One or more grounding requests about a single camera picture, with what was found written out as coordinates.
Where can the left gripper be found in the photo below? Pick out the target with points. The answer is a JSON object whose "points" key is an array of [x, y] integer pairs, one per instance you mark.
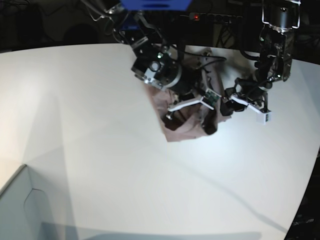
{"points": [[246, 93]]}

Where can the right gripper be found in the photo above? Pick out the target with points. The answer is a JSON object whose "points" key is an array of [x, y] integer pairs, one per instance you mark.
{"points": [[199, 75]]}

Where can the pink t-shirt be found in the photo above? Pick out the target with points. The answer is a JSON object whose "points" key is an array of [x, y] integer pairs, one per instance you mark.
{"points": [[186, 124]]}

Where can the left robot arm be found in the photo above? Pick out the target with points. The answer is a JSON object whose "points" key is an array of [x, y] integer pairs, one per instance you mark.
{"points": [[280, 19]]}

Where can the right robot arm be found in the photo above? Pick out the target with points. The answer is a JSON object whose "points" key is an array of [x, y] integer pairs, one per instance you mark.
{"points": [[158, 63]]}

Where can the black power strip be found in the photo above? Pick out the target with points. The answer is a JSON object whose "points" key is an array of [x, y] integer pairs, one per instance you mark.
{"points": [[214, 18]]}

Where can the blue plastic bin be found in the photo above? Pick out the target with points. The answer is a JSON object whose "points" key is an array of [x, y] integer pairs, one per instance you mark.
{"points": [[156, 5]]}

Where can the grey cardboard box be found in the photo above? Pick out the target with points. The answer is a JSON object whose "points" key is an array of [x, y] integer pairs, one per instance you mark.
{"points": [[35, 206]]}

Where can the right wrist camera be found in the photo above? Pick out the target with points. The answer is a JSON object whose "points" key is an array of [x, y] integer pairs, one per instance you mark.
{"points": [[210, 98]]}

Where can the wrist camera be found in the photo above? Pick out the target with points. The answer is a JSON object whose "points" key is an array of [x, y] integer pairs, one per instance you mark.
{"points": [[210, 98], [263, 117]]}

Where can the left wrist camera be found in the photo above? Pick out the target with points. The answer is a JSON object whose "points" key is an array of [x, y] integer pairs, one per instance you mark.
{"points": [[263, 117]]}

